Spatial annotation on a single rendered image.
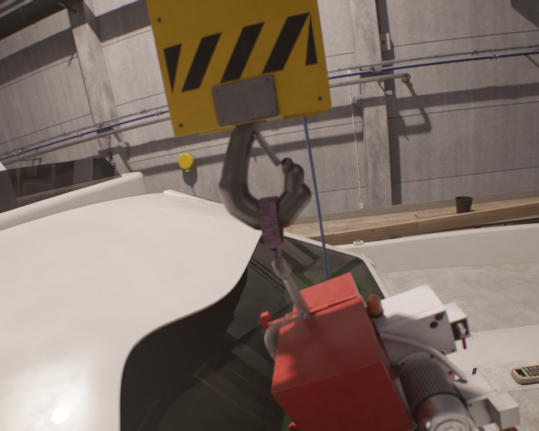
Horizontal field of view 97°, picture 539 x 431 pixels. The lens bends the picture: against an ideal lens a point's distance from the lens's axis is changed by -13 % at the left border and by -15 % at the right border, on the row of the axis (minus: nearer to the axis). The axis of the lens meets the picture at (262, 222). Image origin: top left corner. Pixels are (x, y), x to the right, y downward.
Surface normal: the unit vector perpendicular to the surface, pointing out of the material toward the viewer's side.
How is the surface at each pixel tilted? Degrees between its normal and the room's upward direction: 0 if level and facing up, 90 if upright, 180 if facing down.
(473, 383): 14
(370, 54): 90
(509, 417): 81
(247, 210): 76
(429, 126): 90
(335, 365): 20
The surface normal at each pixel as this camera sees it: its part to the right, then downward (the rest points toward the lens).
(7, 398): 0.18, -0.91
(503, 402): -0.33, -0.94
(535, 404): -0.17, -0.94
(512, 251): -0.31, 0.33
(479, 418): -0.15, 0.16
